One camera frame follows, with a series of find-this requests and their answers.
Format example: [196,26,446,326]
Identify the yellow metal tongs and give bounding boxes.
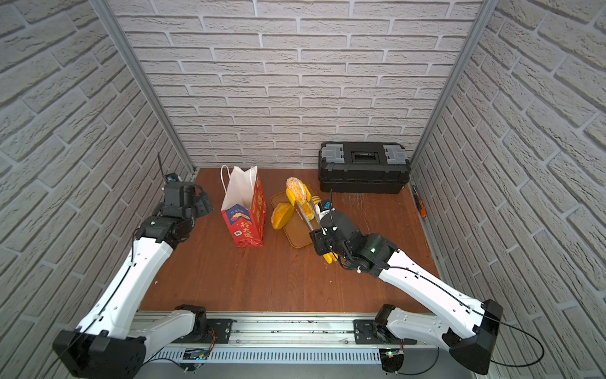
[285,184,338,265]

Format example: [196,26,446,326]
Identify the brown wooden tray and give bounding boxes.
[271,191,312,249]

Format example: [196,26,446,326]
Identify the red white paper bag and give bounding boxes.
[220,165,267,248]

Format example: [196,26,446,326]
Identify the large oval golden bun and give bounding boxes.
[271,202,295,230]

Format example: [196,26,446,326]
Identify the sugared round bun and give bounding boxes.
[287,177,308,202]

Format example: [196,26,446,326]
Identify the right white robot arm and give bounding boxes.
[310,208,503,375]

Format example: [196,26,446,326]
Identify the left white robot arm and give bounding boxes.
[52,181,213,378]

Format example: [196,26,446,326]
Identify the braided yellow bread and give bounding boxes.
[298,201,315,220]

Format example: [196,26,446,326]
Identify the black plastic toolbox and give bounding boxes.
[318,141,411,194]

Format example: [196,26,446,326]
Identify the orange black utility knife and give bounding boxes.
[411,185,427,219]

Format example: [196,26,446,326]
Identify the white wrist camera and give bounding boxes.
[314,199,332,223]

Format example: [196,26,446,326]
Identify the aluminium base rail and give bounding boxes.
[150,311,450,365]

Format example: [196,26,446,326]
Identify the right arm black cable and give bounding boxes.
[387,264,545,369]

